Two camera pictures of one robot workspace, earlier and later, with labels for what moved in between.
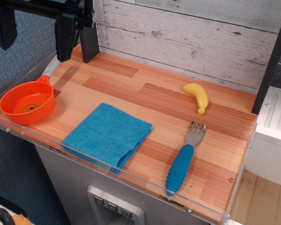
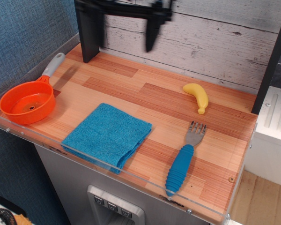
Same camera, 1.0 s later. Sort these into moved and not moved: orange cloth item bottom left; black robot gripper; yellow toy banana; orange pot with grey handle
Moved: black robot gripper
Not moved: yellow toy banana; orange cloth item bottom left; orange pot with grey handle
